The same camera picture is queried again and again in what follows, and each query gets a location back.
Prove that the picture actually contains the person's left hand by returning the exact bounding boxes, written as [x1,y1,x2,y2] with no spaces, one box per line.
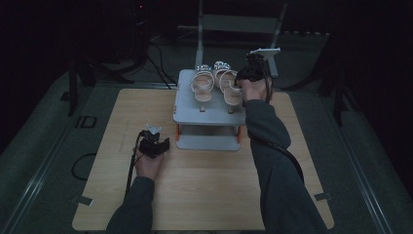
[133,146,166,182]

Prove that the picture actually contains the black background cables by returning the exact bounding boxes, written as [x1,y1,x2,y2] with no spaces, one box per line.
[146,41,178,90]

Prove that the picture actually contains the grey tape piece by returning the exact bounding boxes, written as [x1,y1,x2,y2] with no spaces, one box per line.
[313,191,333,202]
[75,194,95,208]

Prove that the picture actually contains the grey two-tier shoe rack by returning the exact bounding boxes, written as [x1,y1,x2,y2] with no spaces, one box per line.
[172,68,247,152]

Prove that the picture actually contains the dark metal stand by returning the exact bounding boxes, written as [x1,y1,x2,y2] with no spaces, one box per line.
[65,59,134,117]
[282,32,358,129]

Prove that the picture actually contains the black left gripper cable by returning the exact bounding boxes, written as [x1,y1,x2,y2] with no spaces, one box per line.
[124,131,144,201]

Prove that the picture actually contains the person's right hand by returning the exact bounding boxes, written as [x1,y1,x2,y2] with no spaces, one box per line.
[238,78,275,103]

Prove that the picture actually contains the white strappy sandal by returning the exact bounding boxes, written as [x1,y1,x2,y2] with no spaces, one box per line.
[189,64,216,113]
[213,59,245,115]

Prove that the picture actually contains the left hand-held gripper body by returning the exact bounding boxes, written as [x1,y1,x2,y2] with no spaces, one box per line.
[137,123,171,160]

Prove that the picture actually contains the grey metal stand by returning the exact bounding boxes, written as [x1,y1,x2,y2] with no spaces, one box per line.
[194,0,289,79]

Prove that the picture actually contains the black floor cable loop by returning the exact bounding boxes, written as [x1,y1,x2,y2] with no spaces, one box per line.
[70,152,98,181]

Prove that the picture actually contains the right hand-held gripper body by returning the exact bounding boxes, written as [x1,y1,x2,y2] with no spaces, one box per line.
[236,47,282,83]

